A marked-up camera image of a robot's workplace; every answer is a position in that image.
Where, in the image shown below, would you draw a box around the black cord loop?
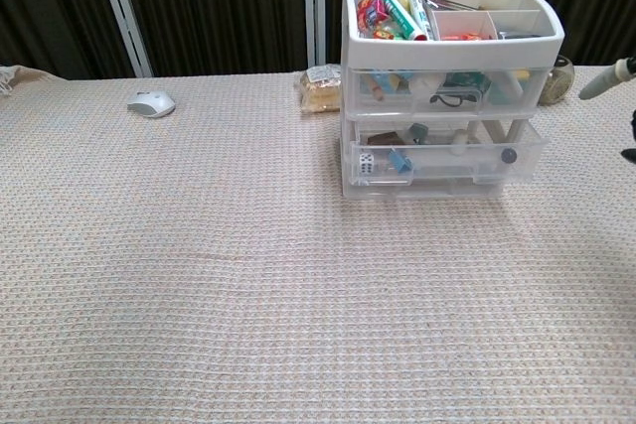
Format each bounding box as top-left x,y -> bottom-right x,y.
429,91 -> 473,108

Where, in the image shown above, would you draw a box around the white partition frame post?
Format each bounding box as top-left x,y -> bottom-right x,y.
301,0 -> 328,68
90,0 -> 154,78

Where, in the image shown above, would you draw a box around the green whiteboard marker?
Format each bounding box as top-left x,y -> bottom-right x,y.
380,0 -> 422,42

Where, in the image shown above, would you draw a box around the bagged bread snack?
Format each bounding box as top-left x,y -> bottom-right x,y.
297,64 -> 344,114

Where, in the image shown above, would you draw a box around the red blue candy pack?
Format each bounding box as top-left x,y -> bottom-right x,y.
357,0 -> 392,28

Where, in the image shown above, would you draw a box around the blue binder clip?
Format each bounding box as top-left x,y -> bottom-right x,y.
389,148 -> 414,173

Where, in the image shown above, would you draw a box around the blue yellow packet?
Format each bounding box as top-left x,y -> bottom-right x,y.
370,71 -> 413,92

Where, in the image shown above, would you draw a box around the red orange candy wrappers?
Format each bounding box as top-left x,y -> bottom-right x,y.
440,32 -> 494,43

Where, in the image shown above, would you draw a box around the teal box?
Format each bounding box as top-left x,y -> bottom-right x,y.
444,71 -> 491,90

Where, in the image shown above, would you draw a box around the white computer mouse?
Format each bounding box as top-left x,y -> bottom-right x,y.
126,88 -> 177,120

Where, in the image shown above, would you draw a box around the round olive glass jar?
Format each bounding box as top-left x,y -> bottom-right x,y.
539,54 -> 576,106

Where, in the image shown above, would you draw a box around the clear plastic drawer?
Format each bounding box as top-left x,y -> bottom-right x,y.
345,66 -> 552,115
349,118 -> 550,189
342,176 -> 503,200

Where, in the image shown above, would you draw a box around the silver metal clips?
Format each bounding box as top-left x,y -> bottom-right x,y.
424,0 -> 481,13

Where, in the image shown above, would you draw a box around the beige woven tablecloth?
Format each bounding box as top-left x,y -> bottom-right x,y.
0,64 -> 636,424

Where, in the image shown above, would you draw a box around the small white cylinder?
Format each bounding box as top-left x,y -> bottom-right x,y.
450,128 -> 471,155

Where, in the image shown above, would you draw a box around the white ball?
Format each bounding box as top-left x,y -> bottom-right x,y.
411,73 -> 446,97

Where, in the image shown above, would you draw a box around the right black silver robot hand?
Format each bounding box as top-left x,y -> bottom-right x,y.
577,54 -> 636,165

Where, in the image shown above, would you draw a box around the white plastic drawer organizer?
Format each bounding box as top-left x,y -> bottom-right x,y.
340,0 -> 566,200

